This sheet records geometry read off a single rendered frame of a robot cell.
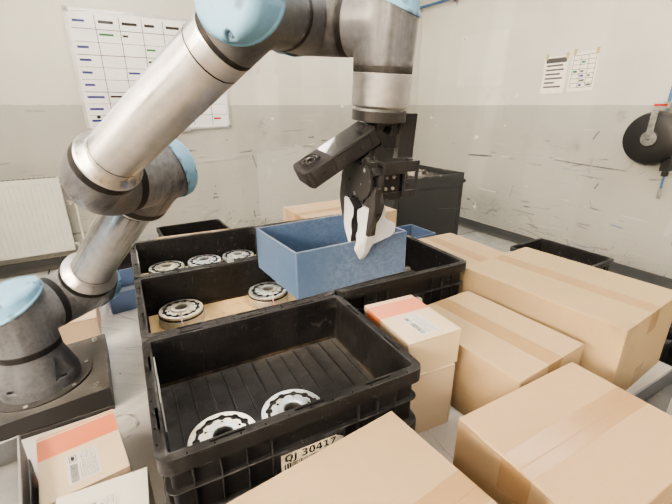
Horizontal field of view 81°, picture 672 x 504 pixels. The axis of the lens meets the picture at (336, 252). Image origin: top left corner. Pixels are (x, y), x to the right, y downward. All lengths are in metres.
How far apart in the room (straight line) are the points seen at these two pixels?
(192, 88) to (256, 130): 3.74
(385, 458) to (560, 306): 0.61
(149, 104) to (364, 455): 0.50
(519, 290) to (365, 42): 0.74
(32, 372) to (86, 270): 0.23
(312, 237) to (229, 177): 3.48
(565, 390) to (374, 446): 0.38
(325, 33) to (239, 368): 0.62
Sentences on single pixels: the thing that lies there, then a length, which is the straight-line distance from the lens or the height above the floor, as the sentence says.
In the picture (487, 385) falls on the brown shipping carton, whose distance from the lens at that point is 0.87.
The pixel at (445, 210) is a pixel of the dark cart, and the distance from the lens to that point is 2.78.
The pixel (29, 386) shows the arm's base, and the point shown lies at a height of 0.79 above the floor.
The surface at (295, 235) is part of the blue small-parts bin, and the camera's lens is 0.70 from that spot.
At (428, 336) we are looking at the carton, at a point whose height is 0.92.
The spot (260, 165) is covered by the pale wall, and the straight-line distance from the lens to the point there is 4.26.
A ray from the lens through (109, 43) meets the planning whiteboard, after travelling 3.98.
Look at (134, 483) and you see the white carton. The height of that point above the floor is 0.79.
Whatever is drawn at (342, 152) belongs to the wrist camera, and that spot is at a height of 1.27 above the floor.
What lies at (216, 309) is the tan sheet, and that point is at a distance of 1.07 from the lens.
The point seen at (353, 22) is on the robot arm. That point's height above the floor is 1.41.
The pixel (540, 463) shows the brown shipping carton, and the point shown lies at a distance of 0.68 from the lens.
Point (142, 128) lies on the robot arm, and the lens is 0.55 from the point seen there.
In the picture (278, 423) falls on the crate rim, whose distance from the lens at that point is 0.58.
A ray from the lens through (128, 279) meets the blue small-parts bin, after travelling 1.63.
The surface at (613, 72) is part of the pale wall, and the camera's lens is 3.98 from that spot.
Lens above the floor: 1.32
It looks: 20 degrees down
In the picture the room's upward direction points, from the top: straight up
